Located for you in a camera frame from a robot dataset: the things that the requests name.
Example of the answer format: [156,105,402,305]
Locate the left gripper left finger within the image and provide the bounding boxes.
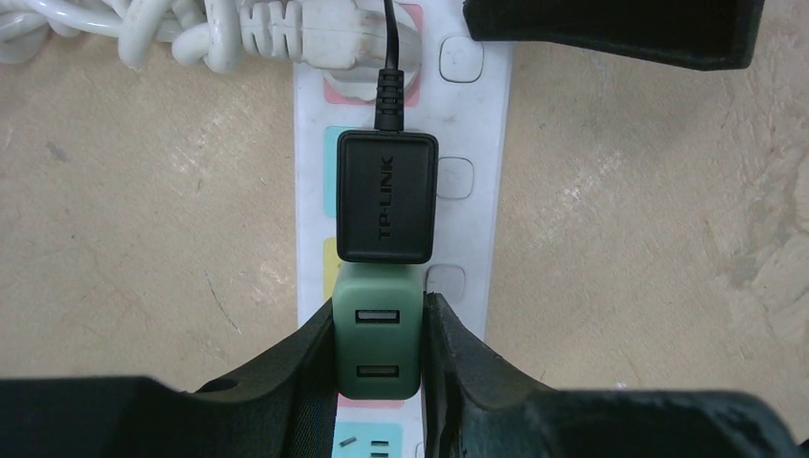
[1,304,338,457]

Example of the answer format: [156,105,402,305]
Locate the green usb charger plug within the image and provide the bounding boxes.
[331,262,425,400]

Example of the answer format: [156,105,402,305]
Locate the white plug with cord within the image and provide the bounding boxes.
[1,1,423,101]

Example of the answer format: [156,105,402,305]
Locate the upper black plug adapter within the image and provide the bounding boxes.
[336,1,439,264]

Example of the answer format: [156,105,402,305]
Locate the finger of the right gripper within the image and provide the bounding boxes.
[463,0,764,72]

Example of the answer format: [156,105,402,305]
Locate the white power strip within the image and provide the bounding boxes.
[292,0,514,458]

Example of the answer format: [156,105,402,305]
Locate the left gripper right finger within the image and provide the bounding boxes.
[422,293,803,457]

